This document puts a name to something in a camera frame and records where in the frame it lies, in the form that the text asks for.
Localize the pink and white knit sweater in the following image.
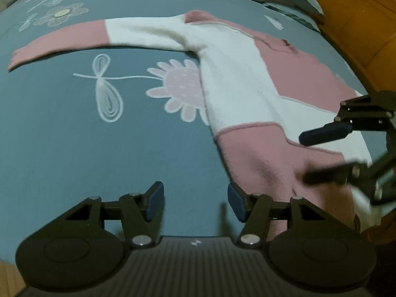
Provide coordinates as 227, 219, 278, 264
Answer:
9, 11, 380, 230

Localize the wooden headboard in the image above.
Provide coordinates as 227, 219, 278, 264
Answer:
316, 0, 396, 91

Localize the blue lower pillow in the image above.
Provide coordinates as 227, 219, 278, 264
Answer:
263, 3, 320, 33

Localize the blue floral bed sheet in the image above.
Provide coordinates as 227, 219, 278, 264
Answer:
1, 0, 363, 263

